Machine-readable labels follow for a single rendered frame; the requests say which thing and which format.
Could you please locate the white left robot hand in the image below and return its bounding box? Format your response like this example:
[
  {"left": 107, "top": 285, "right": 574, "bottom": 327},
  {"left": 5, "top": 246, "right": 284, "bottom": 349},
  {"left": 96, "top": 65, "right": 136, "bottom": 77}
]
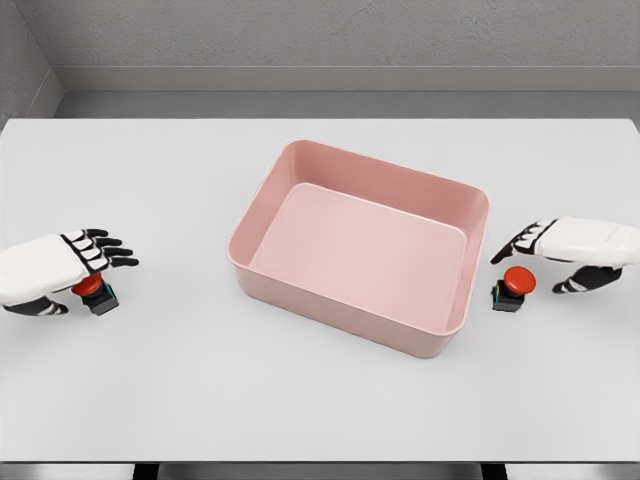
[{"left": 0, "top": 228, "right": 141, "bottom": 317}]

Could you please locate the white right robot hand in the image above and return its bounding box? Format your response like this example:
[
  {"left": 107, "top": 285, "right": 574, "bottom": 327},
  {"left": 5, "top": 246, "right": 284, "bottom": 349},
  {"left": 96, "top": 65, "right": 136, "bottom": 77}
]
[{"left": 490, "top": 216, "right": 640, "bottom": 295}]

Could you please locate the red button industrial switch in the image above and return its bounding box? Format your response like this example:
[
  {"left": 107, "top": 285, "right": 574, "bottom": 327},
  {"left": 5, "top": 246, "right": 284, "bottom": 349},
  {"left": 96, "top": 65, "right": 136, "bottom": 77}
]
[
  {"left": 491, "top": 266, "right": 537, "bottom": 314},
  {"left": 70, "top": 273, "right": 121, "bottom": 317}
]

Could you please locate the pink rectangular plastic basket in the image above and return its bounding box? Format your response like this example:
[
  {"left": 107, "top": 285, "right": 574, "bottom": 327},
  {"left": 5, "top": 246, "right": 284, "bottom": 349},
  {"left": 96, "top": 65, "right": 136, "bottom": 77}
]
[{"left": 226, "top": 139, "right": 490, "bottom": 360}]

